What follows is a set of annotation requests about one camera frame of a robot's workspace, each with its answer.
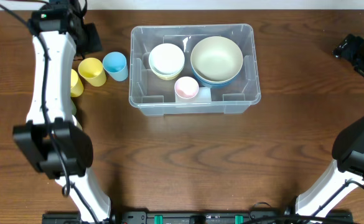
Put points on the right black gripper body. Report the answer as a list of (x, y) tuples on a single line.
[(346, 46)]

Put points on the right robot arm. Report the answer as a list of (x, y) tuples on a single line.
[(346, 171)]

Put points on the yellow small bowl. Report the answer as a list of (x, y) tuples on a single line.
[(167, 77)]

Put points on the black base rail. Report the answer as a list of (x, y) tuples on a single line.
[(137, 217)]

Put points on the clear plastic storage container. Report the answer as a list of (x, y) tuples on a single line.
[(156, 97)]

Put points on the pink plastic cup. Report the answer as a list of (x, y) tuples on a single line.
[(186, 88)]

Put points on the yellow plastic cup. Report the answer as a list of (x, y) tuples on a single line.
[(91, 69), (76, 86)]

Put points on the mint green plastic cup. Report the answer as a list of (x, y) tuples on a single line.
[(74, 109)]

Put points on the large beige bowl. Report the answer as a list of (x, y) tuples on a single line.
[(216, 60)]

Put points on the cream white plastic cup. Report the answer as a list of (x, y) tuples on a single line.
[(76, 123)]

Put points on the white small bowl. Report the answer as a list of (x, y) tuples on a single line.
[(167, 52)]

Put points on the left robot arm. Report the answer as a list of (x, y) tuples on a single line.
[(52, 139)]

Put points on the light blue plastic cup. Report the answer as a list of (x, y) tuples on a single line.
[(115, 64)]

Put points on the dark blue bowl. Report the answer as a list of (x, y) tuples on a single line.
[(213, 85)]

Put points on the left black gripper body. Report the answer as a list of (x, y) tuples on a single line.
[(92, 38)]

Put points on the white label in container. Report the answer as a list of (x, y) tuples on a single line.
[(203, 96)]

